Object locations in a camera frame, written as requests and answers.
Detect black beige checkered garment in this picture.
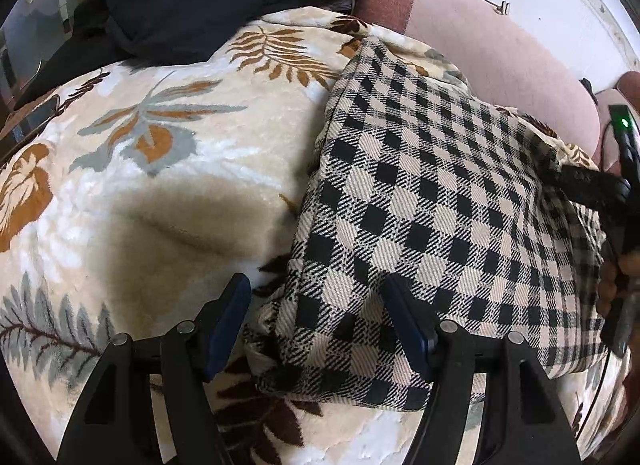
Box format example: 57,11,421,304
245,38,605,411

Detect person's right hand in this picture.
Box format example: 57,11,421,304
597,251,640,318

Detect pink bolster pillow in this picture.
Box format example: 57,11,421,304
355,0,600,159

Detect eyeglasses on pillow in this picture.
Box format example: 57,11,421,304
482,0,511,16

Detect leaf patterned cream blanket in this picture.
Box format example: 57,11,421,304
0,6,634,465

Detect black cable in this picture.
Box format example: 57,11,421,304
574,349,614,461

